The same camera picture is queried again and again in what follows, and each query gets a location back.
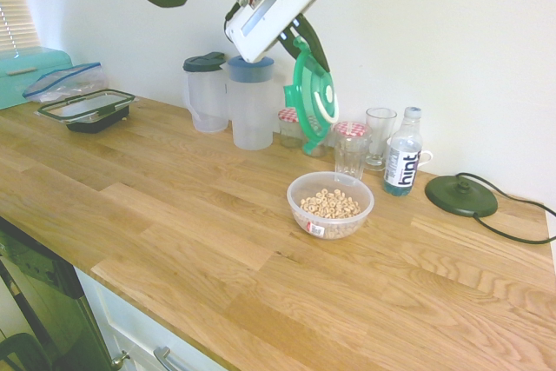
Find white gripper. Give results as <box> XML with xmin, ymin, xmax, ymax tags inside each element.
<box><xmin>224</xmin><ymin>0</ymin><xmax>336</xmax><ymax>74</ymax></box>

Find green round container lid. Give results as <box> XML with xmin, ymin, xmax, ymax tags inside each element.
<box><xmin>282</xmin><ymin>36</ymin><xmax>340</xmax><ymax>158</ymax></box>

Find glass jar red checkered lid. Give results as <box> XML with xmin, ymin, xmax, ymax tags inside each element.
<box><xmin>277</xmin><ymin>108</ymin><xmax>304</xmax><ymax>149</ymax></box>
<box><xmin>332</xmin><ymin>121</ymin><xmax>374</xmax><ymax>159</ymax></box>

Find clear pitcher blue lid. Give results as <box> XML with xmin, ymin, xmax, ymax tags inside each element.
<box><xmin>225</xmin><ymin>55</ymin><xmax>275</xmax><ymax>151</ymax></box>

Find clear pitcher dark green lid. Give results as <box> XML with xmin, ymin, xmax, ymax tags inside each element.
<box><xmin>182</xmin><ymin>51</ymin><xmax>230</xmax><ymax>134</ymax></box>

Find clear plastic food bowl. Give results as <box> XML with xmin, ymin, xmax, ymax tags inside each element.
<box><xmin>286</xmin><ymin>170</ymin><xmax>375</xmax><ymax>241</ymax></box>

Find rectangular container dark-rimmed lid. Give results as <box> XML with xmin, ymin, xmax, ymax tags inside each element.
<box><xmin>36</xmin><ymin>88</ymin><xmax>136</xmax><ymax>133</ymax></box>

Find tall footed glass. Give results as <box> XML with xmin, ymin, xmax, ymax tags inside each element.
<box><xmin>364</xmin><ymin>107</ymin><xmax>399</xmax><ymax>172</ymax></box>

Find faceted drinking glass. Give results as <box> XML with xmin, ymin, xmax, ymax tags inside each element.
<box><xmin>333</xmin><ymin>136</ymin><xmax>371</xmax><ymax>182</ymax></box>

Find hint water bottle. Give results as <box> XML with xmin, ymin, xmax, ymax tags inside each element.
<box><xmin>382</xmin><ymin>106</ymin><xmax>424</xmax><ymax>196</ymax></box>

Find white mug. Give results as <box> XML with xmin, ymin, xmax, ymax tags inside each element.
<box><xmin>385</xmin><ymin>136</ymin><xmax>434</xmax><ymax>169</ymax></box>

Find cereal rings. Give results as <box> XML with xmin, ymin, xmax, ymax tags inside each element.
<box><xmin>298</xmin><ymin>188</ymin><xmax>362</xmax><ymax>237</ymax></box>

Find black kettle base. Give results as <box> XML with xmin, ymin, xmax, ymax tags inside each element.
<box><xmin>424</xmin><ymin>174</ymin><xmax>500</xmax><ymax>219</ymax></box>

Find clear zip plastic bag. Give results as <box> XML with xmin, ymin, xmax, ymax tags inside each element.
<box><xmin>22</xmin><ymin>62</ymin><xmax>109</xmax><ymax>105</ymax></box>

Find teal bread box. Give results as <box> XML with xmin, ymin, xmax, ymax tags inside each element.
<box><xmin>0</xmin><ymin>46</ymin><xmax>70</xmax><ymax>111</ymax></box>

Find window blinds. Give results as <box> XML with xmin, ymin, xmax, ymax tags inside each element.
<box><xmin>0</xmin><ymin>0</ymin><xmax>43</xmax><ymax>53</ymax></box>

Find white cabinet drawer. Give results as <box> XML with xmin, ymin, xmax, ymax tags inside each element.
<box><xmin>73</xmin><ymin>266</ymin><xmax>227</xmax><ymax>371</ymax></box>

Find black dishwasher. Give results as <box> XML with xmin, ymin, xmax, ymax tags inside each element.
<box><xmin>0</xmin><ymin>216</ymin><xmax>114</xmax><ymax>371</ymax></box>

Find black kettle power cable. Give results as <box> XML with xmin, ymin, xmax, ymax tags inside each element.
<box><xmin>455</xmin><ymin>172</ymin><xmax>556</xmax><ymax>245</ymax></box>

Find metal drawer handle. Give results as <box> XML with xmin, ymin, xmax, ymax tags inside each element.
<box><xmin>153</xmin><ymin>346</ymin><xmax>192</xmax><ymax>371</ymax></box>

